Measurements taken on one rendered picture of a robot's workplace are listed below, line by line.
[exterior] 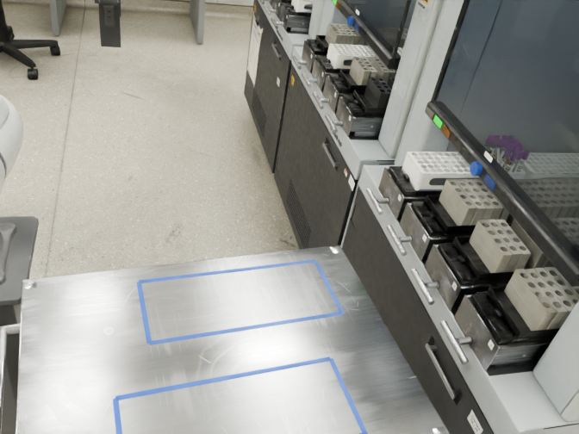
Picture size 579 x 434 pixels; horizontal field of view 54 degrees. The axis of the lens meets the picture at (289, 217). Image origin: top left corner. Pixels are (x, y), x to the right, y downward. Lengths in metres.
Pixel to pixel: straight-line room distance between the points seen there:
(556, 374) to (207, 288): 0.64
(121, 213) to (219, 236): 0.43
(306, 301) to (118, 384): 0.35
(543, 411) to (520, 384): 0.06
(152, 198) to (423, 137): 1.45
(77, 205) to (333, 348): 1.79
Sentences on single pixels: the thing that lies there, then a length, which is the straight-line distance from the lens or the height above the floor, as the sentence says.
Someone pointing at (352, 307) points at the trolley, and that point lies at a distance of 1.05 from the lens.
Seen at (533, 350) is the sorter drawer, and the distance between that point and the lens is 1.17.
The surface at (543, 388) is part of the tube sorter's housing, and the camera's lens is 1.19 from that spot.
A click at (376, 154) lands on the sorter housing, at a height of 0.73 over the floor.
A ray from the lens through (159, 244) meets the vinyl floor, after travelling 2.36.
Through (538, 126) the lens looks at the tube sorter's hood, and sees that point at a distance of 1.12.
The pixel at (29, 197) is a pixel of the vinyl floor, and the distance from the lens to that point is 2.65.
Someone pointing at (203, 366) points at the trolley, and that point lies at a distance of 0.92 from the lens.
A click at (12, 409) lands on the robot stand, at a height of 0.29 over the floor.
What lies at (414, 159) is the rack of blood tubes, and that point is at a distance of 1.44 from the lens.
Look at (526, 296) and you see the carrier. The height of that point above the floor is 0.86.
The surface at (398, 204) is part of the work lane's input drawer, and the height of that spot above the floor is 0.78.
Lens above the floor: 1.55
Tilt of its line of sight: 37 degrees down
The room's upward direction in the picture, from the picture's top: 11 degrees clockwise
